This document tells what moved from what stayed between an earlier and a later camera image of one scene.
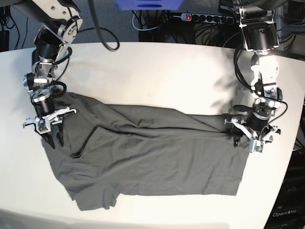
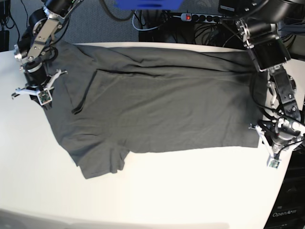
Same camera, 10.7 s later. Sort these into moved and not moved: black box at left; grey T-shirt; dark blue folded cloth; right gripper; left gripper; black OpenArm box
Moved: left gripper; grey T-shirt; right gripper
Not moved: black OpenArm box; black box at left; dark blue folded cloth
